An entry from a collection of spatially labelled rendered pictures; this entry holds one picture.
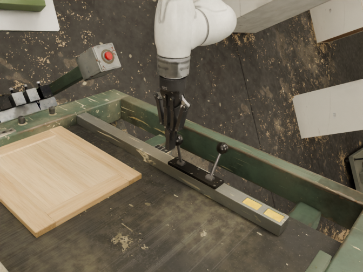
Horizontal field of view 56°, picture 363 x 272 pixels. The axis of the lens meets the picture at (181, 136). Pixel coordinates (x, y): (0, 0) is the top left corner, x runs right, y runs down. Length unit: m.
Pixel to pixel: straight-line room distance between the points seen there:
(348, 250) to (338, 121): 3.77
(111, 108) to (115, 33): 1.38
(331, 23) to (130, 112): 4.61
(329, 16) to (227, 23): 4.90
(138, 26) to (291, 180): 2.22
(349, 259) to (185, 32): 0.65
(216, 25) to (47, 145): 0.76
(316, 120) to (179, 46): 3.92
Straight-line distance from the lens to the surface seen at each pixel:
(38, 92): 1.67
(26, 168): 1.25
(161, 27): 0.89
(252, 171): 1.26
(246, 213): 1.03
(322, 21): 5.90
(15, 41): 2.53
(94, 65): 1.63
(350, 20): 5.76
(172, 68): 0.91
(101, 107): 1.58
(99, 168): 1.19
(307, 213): 1.17
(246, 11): 3.37
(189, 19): 0.89
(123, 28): 2.98
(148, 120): 1.53
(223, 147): 1.05
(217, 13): 0.99
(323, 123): 4.68
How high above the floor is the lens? 2.24
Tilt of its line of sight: 47 degrees down
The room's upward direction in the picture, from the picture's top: 78 degrees clockwise
